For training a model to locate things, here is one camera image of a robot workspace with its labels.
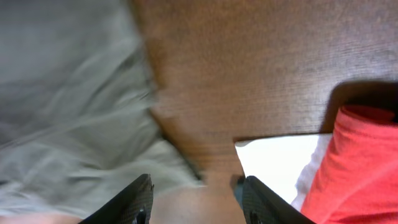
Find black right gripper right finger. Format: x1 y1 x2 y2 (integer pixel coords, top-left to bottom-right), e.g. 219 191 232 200
234 176 315 224

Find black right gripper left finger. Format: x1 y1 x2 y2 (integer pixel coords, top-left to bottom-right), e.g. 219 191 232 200
79 174 154 224

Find white garment in pile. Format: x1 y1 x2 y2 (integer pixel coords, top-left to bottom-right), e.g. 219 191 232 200
235 134 332 210

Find red printed t-shirt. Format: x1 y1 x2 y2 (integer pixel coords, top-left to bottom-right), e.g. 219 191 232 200
301 105 397 223

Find khaki green shorts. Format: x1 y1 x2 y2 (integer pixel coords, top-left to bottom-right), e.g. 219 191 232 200
1 0 201 218

